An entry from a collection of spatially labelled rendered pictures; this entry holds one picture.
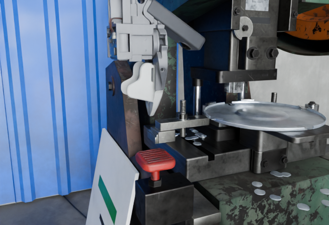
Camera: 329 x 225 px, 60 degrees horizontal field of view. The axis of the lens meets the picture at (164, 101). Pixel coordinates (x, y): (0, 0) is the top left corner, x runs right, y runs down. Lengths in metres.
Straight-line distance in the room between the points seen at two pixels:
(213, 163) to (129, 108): 0.40
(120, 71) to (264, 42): 0.50
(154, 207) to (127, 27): 0.31
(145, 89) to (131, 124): 0.52
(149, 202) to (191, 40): 0.29
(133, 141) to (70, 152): 1.00
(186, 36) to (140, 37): 0.08
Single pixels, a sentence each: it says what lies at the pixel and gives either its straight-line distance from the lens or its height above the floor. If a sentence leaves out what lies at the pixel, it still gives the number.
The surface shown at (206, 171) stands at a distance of 0.69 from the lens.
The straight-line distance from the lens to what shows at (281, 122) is 0.71.
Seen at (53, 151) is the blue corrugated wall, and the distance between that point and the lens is 1.91.
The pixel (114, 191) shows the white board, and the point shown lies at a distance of 1.06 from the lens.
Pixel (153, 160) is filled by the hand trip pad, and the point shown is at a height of 0.76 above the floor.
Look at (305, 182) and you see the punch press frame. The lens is 0.77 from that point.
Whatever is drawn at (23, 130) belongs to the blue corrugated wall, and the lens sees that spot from 1.84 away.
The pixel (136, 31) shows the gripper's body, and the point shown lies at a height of 0.97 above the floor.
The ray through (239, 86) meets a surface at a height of 0.84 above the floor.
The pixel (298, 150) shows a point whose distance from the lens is 0.86.
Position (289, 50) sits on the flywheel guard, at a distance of 1.10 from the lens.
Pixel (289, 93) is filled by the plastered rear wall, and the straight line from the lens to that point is 2.70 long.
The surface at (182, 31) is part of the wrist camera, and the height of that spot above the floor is 0.98.
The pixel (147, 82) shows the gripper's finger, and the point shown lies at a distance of 0.46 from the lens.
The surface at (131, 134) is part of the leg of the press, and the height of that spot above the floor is 0.66.
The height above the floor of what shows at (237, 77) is 0.87.
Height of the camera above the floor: 0.95
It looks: 11 degrees down
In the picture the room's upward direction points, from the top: straight up
